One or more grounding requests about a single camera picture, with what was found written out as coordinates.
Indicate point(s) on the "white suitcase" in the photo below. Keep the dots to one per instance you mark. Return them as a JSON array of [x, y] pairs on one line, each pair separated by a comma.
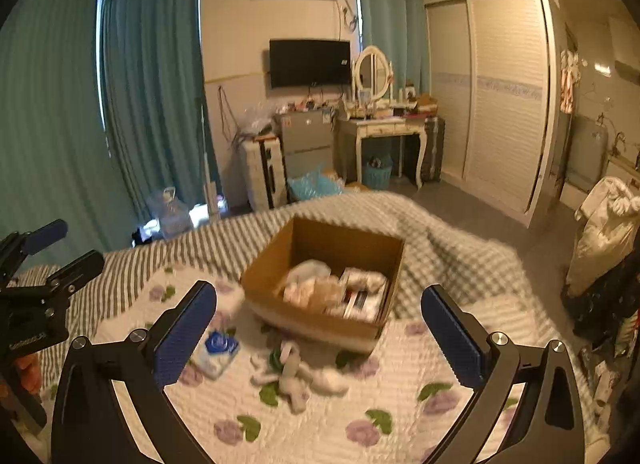
[[257, 173]]

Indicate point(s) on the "white plastic bag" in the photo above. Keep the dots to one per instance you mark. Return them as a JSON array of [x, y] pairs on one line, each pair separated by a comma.
[[307, 274]]

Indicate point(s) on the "teal window curtain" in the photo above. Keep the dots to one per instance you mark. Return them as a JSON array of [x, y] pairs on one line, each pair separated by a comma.
[[60, 118]]

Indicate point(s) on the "blue plastic bag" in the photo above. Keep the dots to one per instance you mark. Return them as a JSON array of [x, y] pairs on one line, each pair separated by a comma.
[[312, 186]]

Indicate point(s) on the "floral white quilt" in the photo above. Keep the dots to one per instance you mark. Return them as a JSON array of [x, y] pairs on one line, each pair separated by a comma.
[[350, 409]]

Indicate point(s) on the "black wall television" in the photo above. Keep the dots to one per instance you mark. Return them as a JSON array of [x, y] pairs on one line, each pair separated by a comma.
[[310, 63]]

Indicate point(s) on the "hanging pink white garment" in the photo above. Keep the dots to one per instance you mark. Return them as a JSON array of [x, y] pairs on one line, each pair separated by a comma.
[[567, 83]]

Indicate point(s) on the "white jacket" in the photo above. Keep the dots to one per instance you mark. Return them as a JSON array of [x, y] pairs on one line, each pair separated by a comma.
[[605, 234]]

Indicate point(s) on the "brown cardboard box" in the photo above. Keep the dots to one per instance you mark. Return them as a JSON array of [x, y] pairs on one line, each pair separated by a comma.
[[305, 244]]

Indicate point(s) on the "grey striped blanket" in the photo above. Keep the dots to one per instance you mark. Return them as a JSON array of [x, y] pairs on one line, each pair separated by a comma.
[[445, 249]]

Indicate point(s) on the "white dressing table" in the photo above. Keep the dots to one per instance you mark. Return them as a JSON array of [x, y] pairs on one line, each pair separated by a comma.
[[380, 128]]

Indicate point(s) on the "white mop pole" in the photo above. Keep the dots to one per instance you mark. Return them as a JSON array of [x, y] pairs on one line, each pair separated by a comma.
[[207, 163]]

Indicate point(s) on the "blue woven basket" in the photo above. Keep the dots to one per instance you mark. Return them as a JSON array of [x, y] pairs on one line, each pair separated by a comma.
[[376, 174]]

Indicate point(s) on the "dark clothes pile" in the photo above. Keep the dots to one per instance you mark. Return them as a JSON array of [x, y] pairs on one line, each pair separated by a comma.
[[605, 309]]

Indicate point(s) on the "grey small fridge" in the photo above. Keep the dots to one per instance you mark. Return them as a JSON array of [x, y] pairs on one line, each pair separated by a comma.
[[305, 143]]

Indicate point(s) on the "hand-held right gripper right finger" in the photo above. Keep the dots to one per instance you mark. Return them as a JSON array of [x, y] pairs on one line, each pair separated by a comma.
[[452, 339]]

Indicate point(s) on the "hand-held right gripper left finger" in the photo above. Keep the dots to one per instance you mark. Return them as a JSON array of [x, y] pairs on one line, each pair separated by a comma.
[[185, 334]]

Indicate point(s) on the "white packaged goods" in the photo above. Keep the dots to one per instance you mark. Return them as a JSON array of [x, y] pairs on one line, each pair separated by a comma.
[[362, 294]]

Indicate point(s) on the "white soft cloth toy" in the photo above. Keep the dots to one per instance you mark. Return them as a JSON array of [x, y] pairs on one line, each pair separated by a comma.
[[295, 379]]

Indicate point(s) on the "dark suitcase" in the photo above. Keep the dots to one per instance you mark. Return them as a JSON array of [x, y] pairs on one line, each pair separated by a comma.
[[432, 148]]

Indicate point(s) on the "light blue curtain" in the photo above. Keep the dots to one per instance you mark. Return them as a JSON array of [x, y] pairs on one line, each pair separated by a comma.
[[390, 8]]

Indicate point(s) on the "white sliding door wardrobe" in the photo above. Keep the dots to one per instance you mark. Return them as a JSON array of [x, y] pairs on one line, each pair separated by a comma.
[[500, 93]]

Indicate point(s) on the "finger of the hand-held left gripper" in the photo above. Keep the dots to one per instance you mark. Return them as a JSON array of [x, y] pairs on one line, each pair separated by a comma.
[[45, 235], [75, 269]]

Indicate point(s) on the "white oval vanity mirror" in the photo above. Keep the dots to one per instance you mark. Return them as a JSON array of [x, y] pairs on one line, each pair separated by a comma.
[[370, 68]]

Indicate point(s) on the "white tissue packet blue flower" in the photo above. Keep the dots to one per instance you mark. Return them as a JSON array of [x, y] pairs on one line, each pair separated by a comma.
[[217, 351]]

